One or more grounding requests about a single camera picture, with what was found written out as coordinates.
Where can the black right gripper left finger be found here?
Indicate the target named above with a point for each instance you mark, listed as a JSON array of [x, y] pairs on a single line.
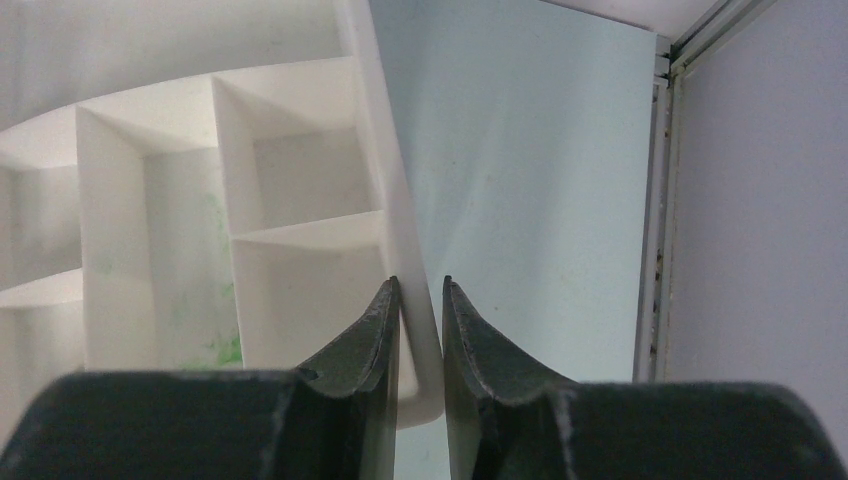
[[334, 416]]

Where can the aluminium frame rail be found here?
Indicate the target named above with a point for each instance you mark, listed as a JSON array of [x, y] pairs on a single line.
[[674, 61]]

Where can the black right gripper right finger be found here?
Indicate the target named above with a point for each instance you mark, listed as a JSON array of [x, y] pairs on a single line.
[[509, 416]]

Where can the white plastic drawer organizer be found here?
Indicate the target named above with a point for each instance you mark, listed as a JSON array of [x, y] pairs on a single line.
[[199, 185]]

